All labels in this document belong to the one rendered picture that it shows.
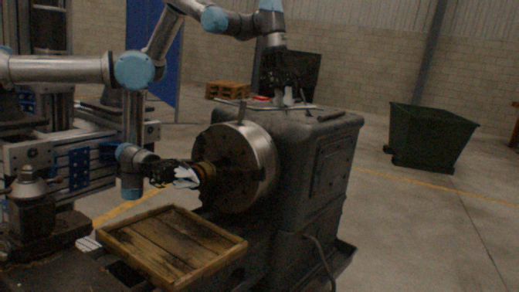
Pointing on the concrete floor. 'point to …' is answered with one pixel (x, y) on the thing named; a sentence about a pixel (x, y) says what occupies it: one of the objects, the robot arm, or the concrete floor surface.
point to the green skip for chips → (426, 137)
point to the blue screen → (138, 37)
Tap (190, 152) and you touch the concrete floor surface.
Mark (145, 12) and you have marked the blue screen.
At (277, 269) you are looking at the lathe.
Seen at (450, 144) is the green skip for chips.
